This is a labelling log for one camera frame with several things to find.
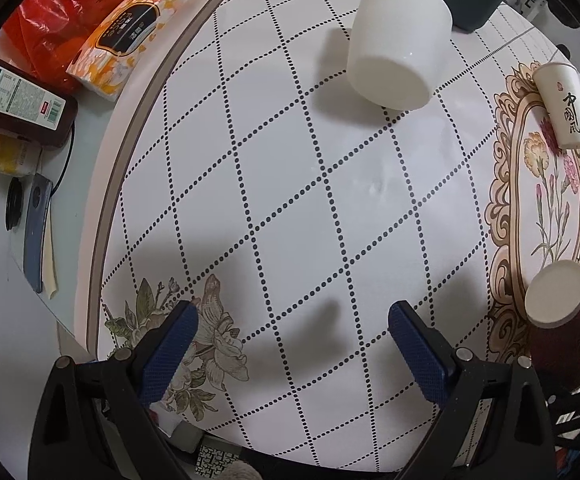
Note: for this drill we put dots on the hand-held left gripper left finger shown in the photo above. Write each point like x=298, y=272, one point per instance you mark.
x=167, y=347

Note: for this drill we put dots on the dark red paper cup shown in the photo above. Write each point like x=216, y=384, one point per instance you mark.
x=562, y=325

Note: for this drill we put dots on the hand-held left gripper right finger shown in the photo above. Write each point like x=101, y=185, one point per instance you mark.
x=420, y=352

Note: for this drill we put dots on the dark brown labelled bottle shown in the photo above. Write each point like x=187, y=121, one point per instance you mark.
x=20, y=102

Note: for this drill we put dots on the white printed paper cup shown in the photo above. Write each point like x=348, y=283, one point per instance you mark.
x=565, y=105

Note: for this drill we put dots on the cream flat stick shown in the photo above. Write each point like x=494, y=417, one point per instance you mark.
x=50, y=265

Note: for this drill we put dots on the orange white tissue pack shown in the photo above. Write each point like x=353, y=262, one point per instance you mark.
x=125, y=40

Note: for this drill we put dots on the yellow packet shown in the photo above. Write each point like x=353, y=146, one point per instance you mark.
x=0, y=152

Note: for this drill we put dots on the black round cap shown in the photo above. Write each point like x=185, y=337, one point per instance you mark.
x=14, y=203

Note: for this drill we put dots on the patterned tablecloth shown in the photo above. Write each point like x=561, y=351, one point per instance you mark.
x=340, y=220

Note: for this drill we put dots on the red plastic bag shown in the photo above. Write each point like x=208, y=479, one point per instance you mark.
x=60, y=25

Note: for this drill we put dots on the blue smartphone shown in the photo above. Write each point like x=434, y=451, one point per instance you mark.
x=36, y=230

